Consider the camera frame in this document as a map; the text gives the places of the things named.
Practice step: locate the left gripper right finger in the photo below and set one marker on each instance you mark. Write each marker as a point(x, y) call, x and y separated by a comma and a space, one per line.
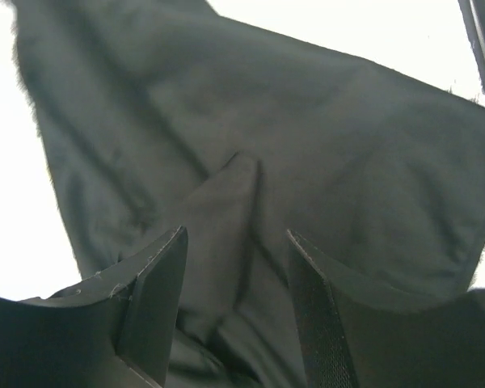
point(355, 331)

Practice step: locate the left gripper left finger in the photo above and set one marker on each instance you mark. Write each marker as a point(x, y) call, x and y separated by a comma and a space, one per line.
point(113, 329)

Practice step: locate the black t-shirt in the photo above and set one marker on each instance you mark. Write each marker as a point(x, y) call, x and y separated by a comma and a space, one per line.
point(157, 114)

